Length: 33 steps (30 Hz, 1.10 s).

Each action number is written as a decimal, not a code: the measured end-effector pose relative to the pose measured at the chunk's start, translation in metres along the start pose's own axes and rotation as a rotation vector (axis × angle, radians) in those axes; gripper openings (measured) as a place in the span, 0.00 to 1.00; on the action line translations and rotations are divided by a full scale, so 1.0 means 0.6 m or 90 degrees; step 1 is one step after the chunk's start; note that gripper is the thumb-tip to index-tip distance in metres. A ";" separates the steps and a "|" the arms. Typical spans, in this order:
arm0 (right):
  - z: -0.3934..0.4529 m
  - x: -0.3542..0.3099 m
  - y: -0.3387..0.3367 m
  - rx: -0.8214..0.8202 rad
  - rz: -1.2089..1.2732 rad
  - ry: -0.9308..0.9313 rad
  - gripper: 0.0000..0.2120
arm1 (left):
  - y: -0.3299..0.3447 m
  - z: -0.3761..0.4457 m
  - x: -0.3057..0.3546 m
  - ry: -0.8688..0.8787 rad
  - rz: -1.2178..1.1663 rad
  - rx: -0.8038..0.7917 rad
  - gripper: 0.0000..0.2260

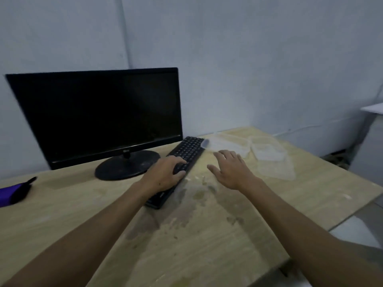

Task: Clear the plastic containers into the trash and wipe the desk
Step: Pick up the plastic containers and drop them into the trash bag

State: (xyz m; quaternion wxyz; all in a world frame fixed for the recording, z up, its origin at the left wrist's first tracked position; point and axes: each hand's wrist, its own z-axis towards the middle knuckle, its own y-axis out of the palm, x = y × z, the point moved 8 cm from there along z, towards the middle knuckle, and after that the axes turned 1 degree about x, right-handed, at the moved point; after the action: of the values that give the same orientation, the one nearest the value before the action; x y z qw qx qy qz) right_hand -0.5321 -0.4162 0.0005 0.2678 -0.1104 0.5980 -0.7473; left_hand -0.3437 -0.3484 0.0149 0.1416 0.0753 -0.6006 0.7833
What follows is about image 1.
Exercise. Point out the person's right hand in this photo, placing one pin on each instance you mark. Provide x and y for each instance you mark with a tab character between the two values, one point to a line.
236	173

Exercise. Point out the person's left hand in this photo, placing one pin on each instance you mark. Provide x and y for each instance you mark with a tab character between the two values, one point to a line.
161	176

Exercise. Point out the black keyboard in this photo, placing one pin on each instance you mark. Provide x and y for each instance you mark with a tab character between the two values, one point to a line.
190	149

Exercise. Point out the person's right forearm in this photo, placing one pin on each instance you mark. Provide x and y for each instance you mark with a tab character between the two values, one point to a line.
308	236

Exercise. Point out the person's left forearm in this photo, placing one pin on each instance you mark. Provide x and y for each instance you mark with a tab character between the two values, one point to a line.
77	239

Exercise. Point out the purple grey cleaning cloth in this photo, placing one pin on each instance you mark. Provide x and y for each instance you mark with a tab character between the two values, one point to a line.
12	192

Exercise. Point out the light wooden table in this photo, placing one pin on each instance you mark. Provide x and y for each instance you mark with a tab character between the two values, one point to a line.
239	236

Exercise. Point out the black computer monitor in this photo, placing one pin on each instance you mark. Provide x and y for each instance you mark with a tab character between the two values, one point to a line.
98	113

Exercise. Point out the dark floor clutter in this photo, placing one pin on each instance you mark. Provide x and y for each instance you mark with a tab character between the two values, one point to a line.
336	158

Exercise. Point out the white floor block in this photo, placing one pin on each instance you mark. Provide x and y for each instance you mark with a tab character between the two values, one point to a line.
356	233

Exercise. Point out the white side desk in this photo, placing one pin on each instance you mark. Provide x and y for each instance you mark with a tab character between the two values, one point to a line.
369	146

